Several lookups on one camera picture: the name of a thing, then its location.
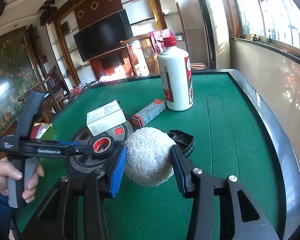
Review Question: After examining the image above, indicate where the white fluffy ball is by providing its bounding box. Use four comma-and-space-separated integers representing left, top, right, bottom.
125, 127, 175, 187

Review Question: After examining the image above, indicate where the red grey small carton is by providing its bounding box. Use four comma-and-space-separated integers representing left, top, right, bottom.
132, 99, 166, 128

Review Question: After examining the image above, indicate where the person's left hand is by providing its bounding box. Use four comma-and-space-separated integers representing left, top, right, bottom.
0, 157, 45, 204

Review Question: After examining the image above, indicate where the black half-round plastic part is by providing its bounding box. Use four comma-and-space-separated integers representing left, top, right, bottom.
168, 129, 195, 158

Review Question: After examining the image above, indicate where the wooden armchair at left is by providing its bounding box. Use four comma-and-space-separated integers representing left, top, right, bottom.
18, 76, 72, 123

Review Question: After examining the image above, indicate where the floral landscape painting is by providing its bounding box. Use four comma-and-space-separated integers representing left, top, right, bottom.
0, 28, 38, 132

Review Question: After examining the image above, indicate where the black tape roll red core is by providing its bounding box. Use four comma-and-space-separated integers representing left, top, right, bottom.
88, 133, 115, 160

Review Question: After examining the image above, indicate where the white rectangular carton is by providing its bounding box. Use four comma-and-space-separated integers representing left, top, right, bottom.
86, 100, 126, 137

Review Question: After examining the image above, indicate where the round grey table centre panel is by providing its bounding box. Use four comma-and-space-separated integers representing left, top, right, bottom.
65, 114, 134, 179

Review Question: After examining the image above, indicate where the white liquor bottle red cap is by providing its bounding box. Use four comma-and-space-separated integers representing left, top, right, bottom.
157, 36, 193, 112

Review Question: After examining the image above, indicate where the wooden armchair behind table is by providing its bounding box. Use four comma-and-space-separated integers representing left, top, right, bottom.
120, 33, 160, 76

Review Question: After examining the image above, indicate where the black flat television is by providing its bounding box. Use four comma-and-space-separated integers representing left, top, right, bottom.
74, 9, 133, 61

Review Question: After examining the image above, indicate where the magenta cloth on chair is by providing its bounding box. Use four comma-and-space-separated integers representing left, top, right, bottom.
149, 29, 174, 55

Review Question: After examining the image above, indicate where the white standing air conditioner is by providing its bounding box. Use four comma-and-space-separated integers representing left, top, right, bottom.
198, 0, 230, 69

